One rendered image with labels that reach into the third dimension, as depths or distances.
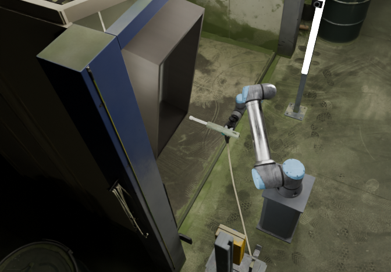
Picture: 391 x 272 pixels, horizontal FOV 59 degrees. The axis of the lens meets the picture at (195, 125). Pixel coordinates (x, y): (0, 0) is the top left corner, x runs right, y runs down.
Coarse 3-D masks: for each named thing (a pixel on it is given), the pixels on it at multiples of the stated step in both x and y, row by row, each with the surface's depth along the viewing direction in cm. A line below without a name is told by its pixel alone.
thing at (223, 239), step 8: (224, 232) 132; (216, 240) 131; (224, 240) 131; (232, 240) 130; (216, 248) 132; (224, 248) 129; (232, 248) 137; (216, 256) 141; (224, 256) 136; (232, 256) 146; (216, 264) 150; (224, 264) 144; (232, 264) 156
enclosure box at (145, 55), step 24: (168, 24) 214; (192, 24) 217; (144, 48) 201; (168, 48) 203; (192, 48) 260; (144, 72) 206; (168, 72) 295; (192, 72) 280; (144, 96) 226; (168, 96) 322; (144, 120) 250; (168, 120) 319
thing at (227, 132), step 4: (192, 116) 310; (196, 120) 308; (200, 120) 307; (208, 124) 302; (212, 124) 302; (216, 124) 302; (212, 128) 302; (216, 128) 299; (220, 128) 299; (224, 128) 298; (220, 132) 301; (224, 132) 297; (228, 132) 296; (232, 132) 295; (236, 132) 295; (228, 136) 301; (232, 136) 295; (236, 136) 293; (228, 140) 309
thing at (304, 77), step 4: (304, 76) 330; (300, 80) 336; (304, 80) 334; (300, 84) 340; (304, 84) 338; (300, 88) 344; (300, 92) 348; (300, 96) 352; (296, 100) 359; (300, 100) 356; (296, 104) 363; (296, 108) 368; (296, 112) 372
